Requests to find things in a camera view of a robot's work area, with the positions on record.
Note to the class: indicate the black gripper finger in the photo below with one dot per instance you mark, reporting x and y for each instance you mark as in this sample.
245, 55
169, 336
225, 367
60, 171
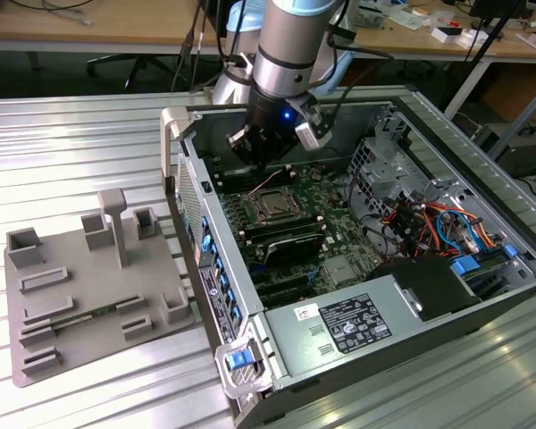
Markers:
279, 145
245, 147

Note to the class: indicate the CPU with silver top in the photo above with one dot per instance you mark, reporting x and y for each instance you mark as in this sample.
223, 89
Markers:
274, 204

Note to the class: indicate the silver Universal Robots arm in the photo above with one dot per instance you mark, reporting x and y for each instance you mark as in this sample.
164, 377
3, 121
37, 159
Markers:
286, 44

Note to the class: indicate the black RAM slot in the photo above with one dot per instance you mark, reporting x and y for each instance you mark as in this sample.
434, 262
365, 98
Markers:
237, 173
237, 180
286, 233
279, 223

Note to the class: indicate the black expansion slot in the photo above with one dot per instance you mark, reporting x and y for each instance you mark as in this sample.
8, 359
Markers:
286, 280
290, 296

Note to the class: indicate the grey open PC case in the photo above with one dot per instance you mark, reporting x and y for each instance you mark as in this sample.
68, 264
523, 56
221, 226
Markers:
192, 196

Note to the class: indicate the black graphics card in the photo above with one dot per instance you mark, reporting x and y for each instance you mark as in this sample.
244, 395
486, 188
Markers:
290, 250

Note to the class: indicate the green motherboard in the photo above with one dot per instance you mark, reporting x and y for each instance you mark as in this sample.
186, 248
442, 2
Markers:
339, 232

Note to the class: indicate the metal drive cage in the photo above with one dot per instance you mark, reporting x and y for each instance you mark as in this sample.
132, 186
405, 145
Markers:
399, 176

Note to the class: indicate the black office chair base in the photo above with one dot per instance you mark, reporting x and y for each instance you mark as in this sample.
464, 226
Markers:
136, 62

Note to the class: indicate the silver chipset heat sink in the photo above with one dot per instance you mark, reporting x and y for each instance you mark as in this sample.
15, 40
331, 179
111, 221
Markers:
339, 271

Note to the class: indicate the wooden desk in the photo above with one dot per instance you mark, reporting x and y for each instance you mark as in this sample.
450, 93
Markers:
116, 22

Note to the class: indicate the white box with black lid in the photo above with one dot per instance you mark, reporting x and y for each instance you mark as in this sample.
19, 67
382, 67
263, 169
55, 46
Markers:
446, 35

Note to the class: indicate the grey power supply unit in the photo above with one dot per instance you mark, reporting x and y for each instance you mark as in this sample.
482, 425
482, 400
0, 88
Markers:
295, 344

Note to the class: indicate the grey parts rack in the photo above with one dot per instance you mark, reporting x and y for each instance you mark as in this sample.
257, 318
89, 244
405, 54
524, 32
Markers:
94, 277

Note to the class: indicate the black plastic air shroud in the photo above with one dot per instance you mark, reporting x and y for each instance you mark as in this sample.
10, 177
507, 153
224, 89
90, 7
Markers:
424, 286

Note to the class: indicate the blue case latch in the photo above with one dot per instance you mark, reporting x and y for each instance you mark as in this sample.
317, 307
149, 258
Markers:
237, 361

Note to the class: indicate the plain white box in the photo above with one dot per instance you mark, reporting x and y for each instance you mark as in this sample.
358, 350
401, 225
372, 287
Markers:
471, 39

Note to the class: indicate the blue disk carrier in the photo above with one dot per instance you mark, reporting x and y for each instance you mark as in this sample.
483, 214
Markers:
466, 264

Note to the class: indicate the black monitor stand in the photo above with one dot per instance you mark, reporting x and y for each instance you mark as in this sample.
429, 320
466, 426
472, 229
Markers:
482, 9

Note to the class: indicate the green RAM stick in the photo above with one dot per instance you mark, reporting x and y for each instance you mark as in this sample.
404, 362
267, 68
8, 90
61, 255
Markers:
78, 318

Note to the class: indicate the brown cardboard box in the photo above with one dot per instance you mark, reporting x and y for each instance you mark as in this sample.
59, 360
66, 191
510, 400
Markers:
513, 94

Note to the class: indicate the black computer under desk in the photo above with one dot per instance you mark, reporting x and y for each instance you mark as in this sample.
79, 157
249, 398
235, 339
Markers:
527, 154

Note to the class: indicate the small blue plastic clip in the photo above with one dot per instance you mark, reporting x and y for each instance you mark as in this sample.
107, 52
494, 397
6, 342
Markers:
509, 251

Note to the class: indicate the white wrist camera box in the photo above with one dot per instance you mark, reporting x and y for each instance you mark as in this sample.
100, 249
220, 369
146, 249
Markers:
307, 134

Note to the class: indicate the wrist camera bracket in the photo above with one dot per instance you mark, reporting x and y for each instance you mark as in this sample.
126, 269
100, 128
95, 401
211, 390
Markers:
243, 64

